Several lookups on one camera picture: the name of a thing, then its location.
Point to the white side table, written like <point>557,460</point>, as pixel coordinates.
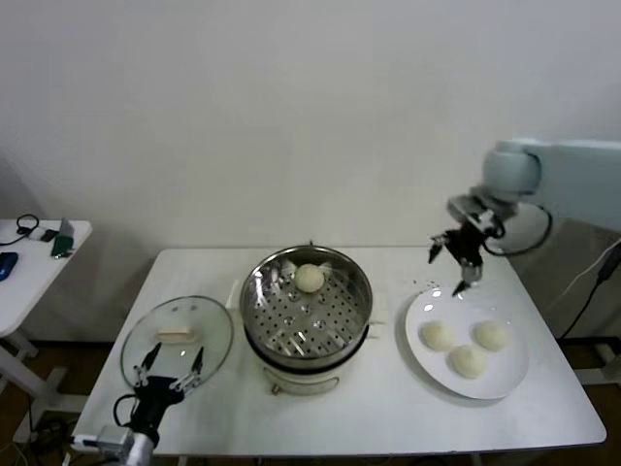
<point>29,291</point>

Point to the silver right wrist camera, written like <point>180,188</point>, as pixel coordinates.
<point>463,206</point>

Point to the round glass pot lid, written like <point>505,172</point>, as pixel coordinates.
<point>145,335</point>

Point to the blue computer mouse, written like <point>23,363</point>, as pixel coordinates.
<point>6,264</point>

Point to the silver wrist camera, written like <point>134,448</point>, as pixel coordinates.
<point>463,206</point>
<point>114,436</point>

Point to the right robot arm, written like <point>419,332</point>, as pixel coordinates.
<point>514,170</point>

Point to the white steamed baozi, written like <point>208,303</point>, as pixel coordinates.
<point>438,335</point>
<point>492,335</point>
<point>309,277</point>
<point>468,361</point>

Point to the small black white device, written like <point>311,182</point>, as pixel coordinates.
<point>44,236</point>

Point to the perforated steel steamer basket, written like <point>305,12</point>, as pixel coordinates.
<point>310,325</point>

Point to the white round plate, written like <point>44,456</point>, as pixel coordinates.
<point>504,369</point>

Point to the green clip tool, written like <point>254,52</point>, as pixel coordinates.
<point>61,244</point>

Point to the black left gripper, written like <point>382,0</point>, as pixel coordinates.
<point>155,403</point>

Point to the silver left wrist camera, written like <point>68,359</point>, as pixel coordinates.
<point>114,436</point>

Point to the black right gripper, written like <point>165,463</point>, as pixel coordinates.
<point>468,245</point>

